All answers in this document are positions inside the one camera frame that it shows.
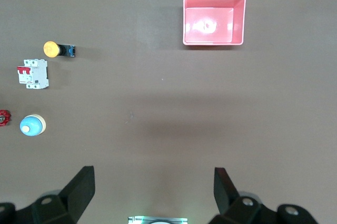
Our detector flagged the white circuit breaker red levers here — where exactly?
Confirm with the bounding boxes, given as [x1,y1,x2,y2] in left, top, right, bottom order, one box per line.
[16,58,50,90]

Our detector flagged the brass valve red handwheel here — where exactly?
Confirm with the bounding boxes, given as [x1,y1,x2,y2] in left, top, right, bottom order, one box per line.
[0,109,12,127]

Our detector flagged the blue dome call bell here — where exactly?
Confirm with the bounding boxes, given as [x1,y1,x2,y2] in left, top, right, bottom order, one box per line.
[19,114,47,138]

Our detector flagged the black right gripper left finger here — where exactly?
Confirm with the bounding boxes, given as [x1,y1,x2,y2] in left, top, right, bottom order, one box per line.
[0,165,96,224]

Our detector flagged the yellow push button switch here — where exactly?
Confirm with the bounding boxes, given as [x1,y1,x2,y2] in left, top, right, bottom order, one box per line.
[43,40,77,58]

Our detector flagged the pink plastic box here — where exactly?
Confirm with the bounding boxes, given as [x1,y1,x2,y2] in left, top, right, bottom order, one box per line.
[182,0,246,47]

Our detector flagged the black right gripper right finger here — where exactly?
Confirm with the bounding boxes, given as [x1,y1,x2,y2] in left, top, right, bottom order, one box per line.
[207,167,320,224]

